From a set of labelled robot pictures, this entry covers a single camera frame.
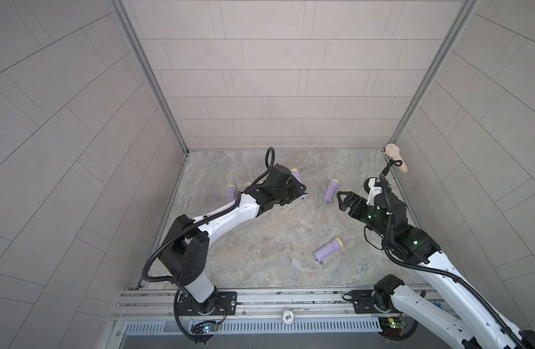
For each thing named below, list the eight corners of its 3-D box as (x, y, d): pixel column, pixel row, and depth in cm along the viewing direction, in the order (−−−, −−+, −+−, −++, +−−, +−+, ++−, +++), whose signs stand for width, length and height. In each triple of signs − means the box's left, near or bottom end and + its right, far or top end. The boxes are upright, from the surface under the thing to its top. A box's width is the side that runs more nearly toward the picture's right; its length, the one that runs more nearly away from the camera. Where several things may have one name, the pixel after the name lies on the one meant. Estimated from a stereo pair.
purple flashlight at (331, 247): (320, 265, 81) (321, 263, 78) (312, 256, 83) (314, 253, 81) (343, 248, 85) (345, 244, 83) (335, 239, 88) (337, 235, 85)
